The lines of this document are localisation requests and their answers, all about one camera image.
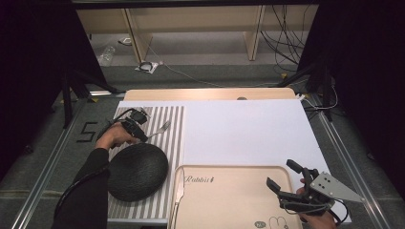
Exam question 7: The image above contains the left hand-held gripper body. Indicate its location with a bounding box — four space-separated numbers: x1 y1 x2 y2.
120 107 151 133

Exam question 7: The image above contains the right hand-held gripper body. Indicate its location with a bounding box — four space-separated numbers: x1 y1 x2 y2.
277 167 365 215

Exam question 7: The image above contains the silver fork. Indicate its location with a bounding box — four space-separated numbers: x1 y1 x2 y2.
146 120 172 139

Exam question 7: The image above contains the black round plate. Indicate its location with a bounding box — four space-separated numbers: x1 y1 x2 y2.
106 142 170 202

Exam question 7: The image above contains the beige tray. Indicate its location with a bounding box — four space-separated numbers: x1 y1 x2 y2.
167 164 304 229

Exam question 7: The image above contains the person's left hand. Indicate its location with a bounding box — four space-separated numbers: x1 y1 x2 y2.
95 121 140 151

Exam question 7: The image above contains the person's right hand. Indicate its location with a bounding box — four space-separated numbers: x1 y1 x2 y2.
295 177 338 229

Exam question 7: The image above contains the grey striped placemat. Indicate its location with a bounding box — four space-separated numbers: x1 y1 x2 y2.
106 105 185 221

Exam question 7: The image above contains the striped white placemat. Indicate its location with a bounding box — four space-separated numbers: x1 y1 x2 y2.
106 99 352 224

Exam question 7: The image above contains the light wooden table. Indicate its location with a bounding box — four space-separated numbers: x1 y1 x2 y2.
123 87 299 102

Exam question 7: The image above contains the clear plastic bottle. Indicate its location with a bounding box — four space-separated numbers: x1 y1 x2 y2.
96 45 117 67

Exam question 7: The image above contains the black metal stand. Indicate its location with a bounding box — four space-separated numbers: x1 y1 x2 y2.
276 59 334 122
61 67 126 130

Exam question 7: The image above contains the small white packet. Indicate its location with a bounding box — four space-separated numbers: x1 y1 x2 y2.
117 36 134 47

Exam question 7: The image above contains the light wooden shelf unit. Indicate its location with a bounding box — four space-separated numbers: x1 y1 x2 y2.
75 4 320 63

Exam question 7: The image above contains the black curtain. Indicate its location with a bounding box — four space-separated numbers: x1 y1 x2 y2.
0 0 108 184
297 0 405 195

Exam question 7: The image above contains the right hand-held gripper cable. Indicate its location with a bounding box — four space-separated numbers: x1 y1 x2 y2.
280 198 349 227

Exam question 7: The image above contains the hand-held gripper cable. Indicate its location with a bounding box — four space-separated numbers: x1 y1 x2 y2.
53 107 136 219
280 198 349 227

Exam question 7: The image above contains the aluminium floor rail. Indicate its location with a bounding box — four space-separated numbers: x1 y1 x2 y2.
306 93 395 229
11 97 90 229

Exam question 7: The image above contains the plastic bag with black cable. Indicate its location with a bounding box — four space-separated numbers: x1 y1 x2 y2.
135 60 160 75

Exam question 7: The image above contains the white cable with plug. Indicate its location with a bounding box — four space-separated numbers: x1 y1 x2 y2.
295 85 339 113

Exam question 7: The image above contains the thin white floor cable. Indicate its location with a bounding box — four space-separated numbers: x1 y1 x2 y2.
146 44 282 89

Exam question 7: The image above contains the left hand-held gripper cable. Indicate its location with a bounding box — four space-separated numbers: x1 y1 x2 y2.
53 107 136 219

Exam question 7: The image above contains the bundle of black cables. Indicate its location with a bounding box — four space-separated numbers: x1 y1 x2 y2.
260 4 310 74

